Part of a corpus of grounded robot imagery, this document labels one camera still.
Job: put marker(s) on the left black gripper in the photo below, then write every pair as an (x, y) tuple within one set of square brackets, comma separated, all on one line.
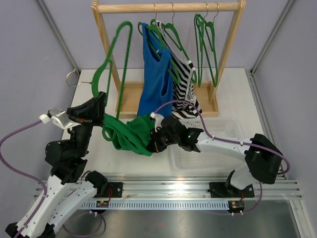
[(90, 113)]

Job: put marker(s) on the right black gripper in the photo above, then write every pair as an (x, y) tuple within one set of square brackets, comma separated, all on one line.
[(155, 145)]

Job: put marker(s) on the green tank top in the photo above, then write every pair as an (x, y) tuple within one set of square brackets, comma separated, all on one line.
[(132, 136)]

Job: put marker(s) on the blue tank top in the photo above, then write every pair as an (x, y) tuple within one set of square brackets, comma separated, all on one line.
[(158, 83)]

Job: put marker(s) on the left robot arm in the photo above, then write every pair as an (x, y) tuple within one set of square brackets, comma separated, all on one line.
[(66, 157)]

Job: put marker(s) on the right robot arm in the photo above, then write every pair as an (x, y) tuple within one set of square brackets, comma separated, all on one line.
[(262, 159)]

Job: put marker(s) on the black white striped tank top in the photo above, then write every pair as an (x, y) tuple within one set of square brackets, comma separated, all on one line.
[(186, 105)]

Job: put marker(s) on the white plastic basket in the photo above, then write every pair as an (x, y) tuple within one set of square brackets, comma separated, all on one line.
[(184, 161)]

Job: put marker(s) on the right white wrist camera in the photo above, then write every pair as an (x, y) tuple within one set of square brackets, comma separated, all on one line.
[(157, 119)]

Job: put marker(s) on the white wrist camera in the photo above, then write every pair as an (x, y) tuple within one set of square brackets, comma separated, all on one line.
[(58, 118), (157, 119)]

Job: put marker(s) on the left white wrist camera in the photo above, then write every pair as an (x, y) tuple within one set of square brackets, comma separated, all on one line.
[(58, 118)]

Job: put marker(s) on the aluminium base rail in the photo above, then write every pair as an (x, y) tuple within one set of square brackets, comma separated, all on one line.
[(195, 187)]

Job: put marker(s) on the white slotted cable duct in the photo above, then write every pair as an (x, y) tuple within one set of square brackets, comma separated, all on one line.
[(156, 205)]

